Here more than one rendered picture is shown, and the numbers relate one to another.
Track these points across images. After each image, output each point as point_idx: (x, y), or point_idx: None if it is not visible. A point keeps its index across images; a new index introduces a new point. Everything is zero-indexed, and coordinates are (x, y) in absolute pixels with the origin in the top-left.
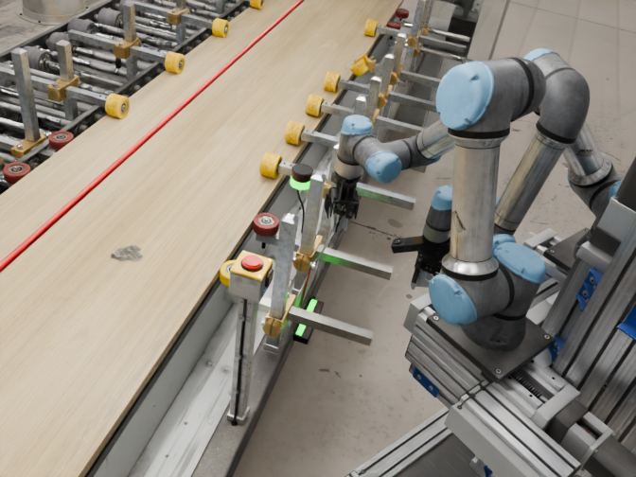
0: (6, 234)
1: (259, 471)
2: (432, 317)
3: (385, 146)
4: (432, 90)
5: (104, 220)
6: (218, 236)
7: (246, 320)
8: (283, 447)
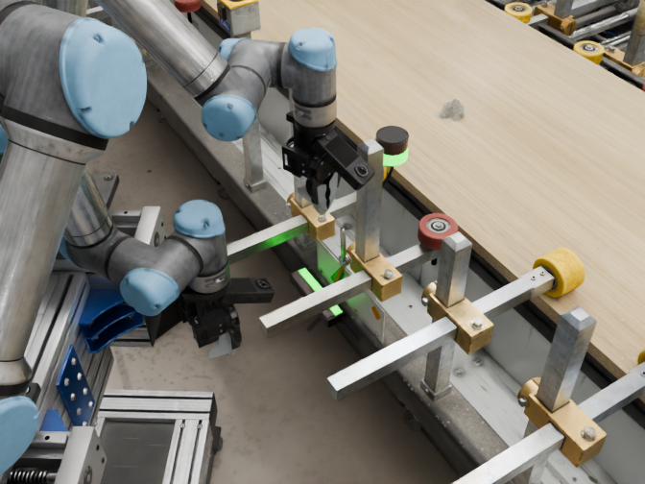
0: (534, 61)
1: (316, 418)
2: (112, 176)
3: (249, 46)
4: None
5: (523, 115)
6: (438, 177)
7: None
8: (324, 456)
